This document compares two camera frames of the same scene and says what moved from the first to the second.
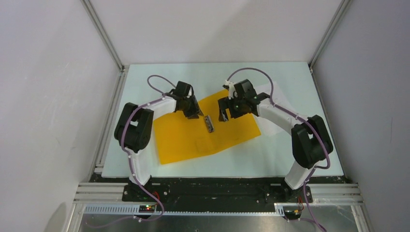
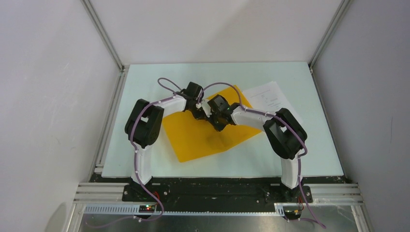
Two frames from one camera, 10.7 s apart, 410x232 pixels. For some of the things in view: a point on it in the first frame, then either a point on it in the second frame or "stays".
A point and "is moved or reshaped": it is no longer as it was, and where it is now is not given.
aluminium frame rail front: (111, 192) stays
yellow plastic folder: (180, 138) is moved or reshaped
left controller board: (146, 209) stays
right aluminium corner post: (329, 34) stays
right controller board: (292, 214) stays
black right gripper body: (236, 107) -> (218, 124)
